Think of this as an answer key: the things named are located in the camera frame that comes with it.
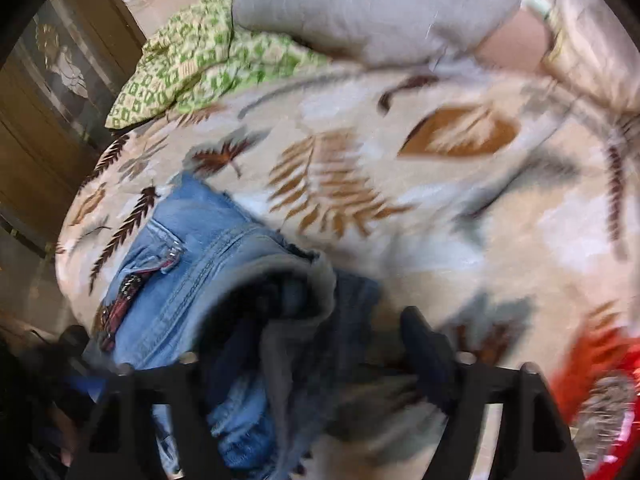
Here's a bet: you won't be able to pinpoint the pink pillow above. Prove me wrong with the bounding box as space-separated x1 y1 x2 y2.
472 10 556 76

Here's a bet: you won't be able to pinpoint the plaid belt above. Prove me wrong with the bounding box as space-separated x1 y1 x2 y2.
97 272 151 351

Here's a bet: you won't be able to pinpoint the cream crumpled cloth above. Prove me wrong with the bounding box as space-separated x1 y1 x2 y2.
520 0 640 116

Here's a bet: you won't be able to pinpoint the green patterned cloth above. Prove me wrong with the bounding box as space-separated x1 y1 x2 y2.
105 0 331 131

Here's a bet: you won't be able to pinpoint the blue denim pants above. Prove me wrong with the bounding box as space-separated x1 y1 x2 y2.
82 172 446 480

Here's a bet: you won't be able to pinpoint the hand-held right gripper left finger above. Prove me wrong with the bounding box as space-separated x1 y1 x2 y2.
65 352 221 480

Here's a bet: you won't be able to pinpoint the mint green cloth strip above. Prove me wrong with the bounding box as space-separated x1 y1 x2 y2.
525 0 556 23

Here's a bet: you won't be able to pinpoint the wooden cabinet with picture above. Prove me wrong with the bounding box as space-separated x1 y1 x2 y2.
0 0 146 261

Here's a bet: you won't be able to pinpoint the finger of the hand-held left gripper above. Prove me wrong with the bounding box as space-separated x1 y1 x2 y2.
59 325 110 407

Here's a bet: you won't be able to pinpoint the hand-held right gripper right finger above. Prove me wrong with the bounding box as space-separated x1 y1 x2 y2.
400 306 586 480

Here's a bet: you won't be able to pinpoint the leaf print blanket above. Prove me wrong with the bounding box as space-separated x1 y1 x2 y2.
55 60 640 480

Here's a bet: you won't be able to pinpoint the red glass bowl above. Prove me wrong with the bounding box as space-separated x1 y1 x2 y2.
550 330 640 480

